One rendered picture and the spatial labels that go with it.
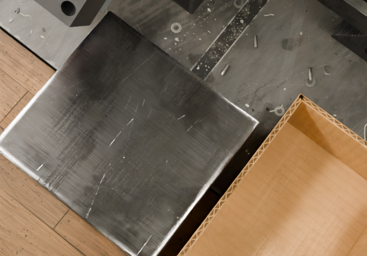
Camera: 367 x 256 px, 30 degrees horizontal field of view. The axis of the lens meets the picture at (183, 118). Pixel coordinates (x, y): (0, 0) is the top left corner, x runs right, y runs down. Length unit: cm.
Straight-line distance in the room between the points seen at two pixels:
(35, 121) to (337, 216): 27
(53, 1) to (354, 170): 33
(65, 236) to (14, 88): 14
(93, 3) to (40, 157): 21
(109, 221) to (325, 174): 19
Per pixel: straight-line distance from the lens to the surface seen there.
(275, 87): 64
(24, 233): 61
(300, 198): 61
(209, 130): 60
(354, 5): 60
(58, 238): 60
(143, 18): 65
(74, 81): 61
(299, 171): 62
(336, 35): 66
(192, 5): 63
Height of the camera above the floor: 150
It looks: 75 degrees down
